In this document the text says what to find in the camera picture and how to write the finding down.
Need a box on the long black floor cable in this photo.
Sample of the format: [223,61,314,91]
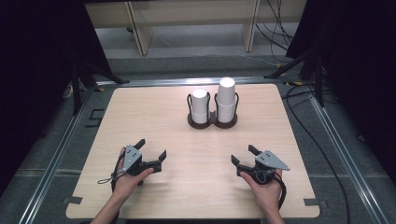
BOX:
[281,83,352,224]

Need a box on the black tripod stand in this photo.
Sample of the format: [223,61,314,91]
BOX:
[70,57,131,116]
[263,46,325,108]

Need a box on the person's right hand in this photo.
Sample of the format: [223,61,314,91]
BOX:
[239,168,286,217]

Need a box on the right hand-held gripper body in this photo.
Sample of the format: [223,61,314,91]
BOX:
[248,149,290,186]

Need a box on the short stack of white cups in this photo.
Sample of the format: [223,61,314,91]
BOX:
[191,88,209,125]

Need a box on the black curtain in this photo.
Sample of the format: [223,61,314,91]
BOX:
[285,0,396,185]
[0,0,113,197]

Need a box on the person's left hand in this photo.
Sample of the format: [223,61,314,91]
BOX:
[110,147,155,203]

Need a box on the beige wooden furniture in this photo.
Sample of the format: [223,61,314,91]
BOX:
[84,0,308,57]

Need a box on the aluminium floor rail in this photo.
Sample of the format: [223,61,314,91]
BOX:
[18,88,96,224]
[95,76,289,88]
[306,88,390,224]

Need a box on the yellow floor tape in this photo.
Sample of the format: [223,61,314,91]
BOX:
[275,63,304,87]

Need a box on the bundle of black cables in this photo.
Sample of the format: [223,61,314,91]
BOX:
[255,0,295,63]

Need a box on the black tape floor marking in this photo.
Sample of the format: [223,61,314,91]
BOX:
[84,108,106,129]

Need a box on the dark double wire cup holder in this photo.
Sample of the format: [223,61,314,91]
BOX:
[186,91,240,130]

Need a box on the black tape strip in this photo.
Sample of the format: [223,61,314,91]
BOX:
[63,196,84,205]
[303,198,329,208]

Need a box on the tall stack of white cups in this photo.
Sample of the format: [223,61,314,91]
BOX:
[216,77,237,123]

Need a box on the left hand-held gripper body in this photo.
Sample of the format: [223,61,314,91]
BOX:
[117,144,148,177]

